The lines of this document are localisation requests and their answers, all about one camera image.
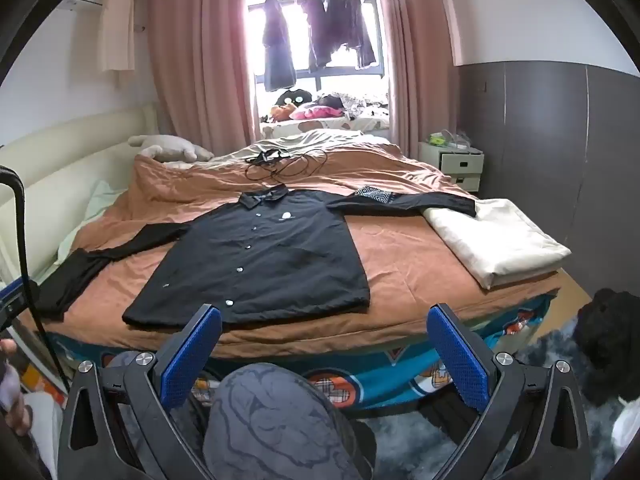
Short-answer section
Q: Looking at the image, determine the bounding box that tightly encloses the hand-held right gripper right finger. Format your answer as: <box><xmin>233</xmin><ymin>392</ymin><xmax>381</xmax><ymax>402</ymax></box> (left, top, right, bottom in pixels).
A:
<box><xmin>426</xmin><ymin>303</ymin><xmax>593</xmax><ymax>480</ymax></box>

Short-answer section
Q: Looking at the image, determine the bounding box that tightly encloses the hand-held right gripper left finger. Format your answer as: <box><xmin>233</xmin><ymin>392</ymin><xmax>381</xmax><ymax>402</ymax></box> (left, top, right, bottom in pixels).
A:
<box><xmin>56</xmin><ymin>303</ymin><xmax>223</xmax><ymax>480</ymax></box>

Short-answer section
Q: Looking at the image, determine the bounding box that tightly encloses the black button shirt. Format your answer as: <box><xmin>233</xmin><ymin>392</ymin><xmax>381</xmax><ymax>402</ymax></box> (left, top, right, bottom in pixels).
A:
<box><xmin>35</xmin><ymin>184</ymin><xmax>477</xmax><ymax>331</ymax></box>

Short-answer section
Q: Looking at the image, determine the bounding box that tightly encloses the pile of printed clothes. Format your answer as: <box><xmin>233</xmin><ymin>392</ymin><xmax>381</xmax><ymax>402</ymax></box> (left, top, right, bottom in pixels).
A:
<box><xmin>320</xmin><ymin>91</ymin><xmax>391</xmax><ymax>121</ymax></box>

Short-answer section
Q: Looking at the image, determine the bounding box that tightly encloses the person's left hand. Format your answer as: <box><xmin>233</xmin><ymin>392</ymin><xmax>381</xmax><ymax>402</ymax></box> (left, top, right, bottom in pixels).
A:
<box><xmin>0</xmin><ymin>338</ymin><xmax>33</xmax><ymax>438</ymax></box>

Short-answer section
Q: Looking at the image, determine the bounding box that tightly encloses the cartoon printed bed sheet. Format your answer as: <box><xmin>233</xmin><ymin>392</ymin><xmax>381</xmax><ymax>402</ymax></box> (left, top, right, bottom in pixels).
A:
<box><xmin>47</xmin><ymin>292</ymin><xmax>556</xmax><ymax>413</ymax></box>

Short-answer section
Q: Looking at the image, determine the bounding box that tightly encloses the grey shaggy rug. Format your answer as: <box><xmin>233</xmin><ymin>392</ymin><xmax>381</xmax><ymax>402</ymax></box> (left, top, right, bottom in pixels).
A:
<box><xmin>360</xmin><ymin>310</ymin><xmax>640</xmax><ymax>480</ymax></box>

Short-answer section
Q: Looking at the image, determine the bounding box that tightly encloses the brown fleece blanket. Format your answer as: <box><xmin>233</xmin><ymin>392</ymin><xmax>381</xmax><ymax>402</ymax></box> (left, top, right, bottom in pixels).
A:
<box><xmin>37</xmin><ymin>152</ymin><xmax>563</xmax><ymax>361</ymax></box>

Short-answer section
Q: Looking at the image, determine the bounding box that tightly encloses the person's leg in grey pants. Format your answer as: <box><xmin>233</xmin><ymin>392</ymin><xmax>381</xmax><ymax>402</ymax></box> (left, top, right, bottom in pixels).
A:
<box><xmin>202</xmin><ymin>364</ymin><xmax>376</xmax><ymax>480</ymax></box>

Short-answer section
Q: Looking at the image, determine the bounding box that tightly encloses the cream folded blanket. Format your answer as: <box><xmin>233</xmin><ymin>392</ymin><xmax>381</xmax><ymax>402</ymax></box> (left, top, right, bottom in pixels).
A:
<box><xmin>422</xmin><ymin>199</ymin><xmax>572</xmax><ymax>291</ymax></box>

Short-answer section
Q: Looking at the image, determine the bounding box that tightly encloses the pale green pillow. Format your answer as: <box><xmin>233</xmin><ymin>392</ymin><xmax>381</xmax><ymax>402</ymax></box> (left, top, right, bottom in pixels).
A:
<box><xmin>57</xmin><ymin>180</ymin><xmax>128</xmax><ymax>261</ymax></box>

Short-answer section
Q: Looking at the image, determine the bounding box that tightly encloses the black fluffy bundle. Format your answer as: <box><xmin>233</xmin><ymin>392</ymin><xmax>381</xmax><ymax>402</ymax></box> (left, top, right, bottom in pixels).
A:
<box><xmin>575</xmin><ymin>288</ymin><xmax>640</xmax><ymax>406</ymax></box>

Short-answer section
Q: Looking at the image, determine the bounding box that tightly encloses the cream padded bed headboard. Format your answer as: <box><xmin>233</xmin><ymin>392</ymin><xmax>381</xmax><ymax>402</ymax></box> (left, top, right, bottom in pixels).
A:
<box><xmin>0</xmin><ymin>102</ymin><xmax>161</xmax><ymax>281</ymax></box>

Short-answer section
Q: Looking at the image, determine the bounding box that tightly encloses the white nightstand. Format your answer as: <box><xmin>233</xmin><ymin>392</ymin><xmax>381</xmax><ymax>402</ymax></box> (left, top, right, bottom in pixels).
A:
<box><xmin>417</xmin><ymin>141</ymin><xmax>485</xmax><ymax>191</ymax></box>

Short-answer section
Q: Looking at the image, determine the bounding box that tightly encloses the white plush toy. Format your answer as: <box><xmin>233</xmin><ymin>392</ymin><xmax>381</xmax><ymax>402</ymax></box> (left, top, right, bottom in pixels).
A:
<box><xmin>127</xmin><ymin>134</ymin><xmax>215</xmax><ymax>163</ymax></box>

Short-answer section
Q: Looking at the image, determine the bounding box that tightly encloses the white crumpled duvet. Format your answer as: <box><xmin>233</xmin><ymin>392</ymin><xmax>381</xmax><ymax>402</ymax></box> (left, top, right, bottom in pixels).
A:
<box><xmin>210</xmin><ymin>129</ymin><xmax>401</xmax><ymax>161</ymax></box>

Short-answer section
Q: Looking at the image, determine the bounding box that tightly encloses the pink plush toy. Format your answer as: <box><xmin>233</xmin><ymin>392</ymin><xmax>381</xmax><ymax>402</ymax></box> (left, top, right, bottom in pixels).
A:
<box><xmin>292</xmin><ymin>102</ymin><xmax>346</xmax><ymax>121</ymax></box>

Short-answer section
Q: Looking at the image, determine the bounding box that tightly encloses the black plush with white eyes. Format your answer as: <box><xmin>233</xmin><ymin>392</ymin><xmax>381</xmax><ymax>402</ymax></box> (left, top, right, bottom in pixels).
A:
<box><xmin>275</xmin><ymin>87</ymin><xmax>313</xmax><ymax>108</ymax></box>

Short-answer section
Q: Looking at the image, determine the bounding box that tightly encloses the cream hanging garment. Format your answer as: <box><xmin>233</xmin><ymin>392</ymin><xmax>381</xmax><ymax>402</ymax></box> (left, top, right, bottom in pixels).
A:
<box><xmin>97</xmin><ymin>0</ymin><xmax>136</xmax><ymax>72</ymax></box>

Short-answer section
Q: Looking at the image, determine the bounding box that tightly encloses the pink curtain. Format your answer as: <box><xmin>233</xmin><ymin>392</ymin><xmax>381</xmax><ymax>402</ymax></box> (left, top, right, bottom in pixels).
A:
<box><xmin>372</xmin><ymin>0</ymin><xmax>461</xmax><ymax>158</ymax></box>
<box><xmin>147</xmin><ymin>0</ymin><xmax>256</xmax><ymax>151</ymax></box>

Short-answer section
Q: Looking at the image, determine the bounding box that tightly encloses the dark hanging garment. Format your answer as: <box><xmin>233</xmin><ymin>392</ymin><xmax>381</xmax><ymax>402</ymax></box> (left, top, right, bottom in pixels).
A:
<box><xmin>325</xmin><ymin>0</ymin><xmax>377</xmax><ymax>70</ymax></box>
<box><xmin>302</xmin><ymin>0</ymin><xmax>332</xmax><ymax>72</ymax></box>
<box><xmin>262</xmin><ymin>0</ymin><xmax>297</xmax><ymax>92</ymax></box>

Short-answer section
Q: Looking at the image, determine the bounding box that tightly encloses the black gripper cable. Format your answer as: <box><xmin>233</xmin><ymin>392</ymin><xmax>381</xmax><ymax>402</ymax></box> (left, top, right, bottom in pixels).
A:
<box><xmin>0</xmin><ymin>165</ymin><xmax>71</xmax><ymax>393</ymax></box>

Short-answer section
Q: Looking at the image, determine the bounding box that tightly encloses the black cable on bed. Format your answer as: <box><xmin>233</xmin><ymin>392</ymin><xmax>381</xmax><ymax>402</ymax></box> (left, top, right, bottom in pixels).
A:
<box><xmin>244</xmin><ymin>149</ymin><xmax>328</xmax><ymax>182</ymax></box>

